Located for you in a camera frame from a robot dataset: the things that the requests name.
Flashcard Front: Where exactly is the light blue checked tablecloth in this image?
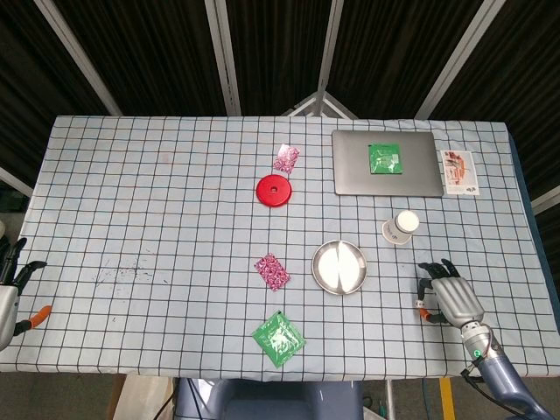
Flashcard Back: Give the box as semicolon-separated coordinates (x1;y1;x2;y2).
0;115;548;382

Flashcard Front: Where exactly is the white triangular frame bracket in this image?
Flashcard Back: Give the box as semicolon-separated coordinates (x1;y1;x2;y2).
281;90;359;120

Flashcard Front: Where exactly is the white postcard with red picture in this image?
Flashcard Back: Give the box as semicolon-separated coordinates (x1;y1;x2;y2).
439;150;481;196

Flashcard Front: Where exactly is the round steel plate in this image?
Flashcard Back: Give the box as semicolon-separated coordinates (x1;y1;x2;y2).
311;239;368;296

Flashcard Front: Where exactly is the white metal frame bar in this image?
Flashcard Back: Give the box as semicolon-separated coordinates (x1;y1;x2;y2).
530;184;560;216
315;0;346;95
204;0;242;117
0;165;35;198
414;0;508;120
33;0;123;117

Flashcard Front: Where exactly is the grey closed laptop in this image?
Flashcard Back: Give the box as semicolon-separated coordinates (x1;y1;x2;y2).
331;129;445;198

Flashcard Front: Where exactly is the pink patterned packet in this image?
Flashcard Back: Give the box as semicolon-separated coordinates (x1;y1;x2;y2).
254;252;292;292
273;143;302;175

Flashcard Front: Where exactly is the large green tea packet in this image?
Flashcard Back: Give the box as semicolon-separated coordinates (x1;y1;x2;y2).
250;310;307;369

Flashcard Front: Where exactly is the white paper cup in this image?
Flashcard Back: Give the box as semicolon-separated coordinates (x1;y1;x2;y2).
381;209;421;247

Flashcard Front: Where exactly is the small green tea packet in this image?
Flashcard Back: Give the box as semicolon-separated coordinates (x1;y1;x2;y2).
367;142;404;176

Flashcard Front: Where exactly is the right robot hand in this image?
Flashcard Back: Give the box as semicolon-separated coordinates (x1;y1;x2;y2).
413;257;486;329

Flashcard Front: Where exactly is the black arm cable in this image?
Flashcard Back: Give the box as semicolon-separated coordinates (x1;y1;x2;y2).
458;356;485;386

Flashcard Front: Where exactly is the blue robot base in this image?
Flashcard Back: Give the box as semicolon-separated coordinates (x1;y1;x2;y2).
173;378;365;420

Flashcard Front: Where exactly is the dark blue table cover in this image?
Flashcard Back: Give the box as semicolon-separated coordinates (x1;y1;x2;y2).
507;124;550;272

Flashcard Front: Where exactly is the red round plastic disc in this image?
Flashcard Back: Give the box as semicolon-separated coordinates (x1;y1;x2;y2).
255;173;294;208

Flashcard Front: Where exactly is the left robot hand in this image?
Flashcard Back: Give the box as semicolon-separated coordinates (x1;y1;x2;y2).
0;237;53;351

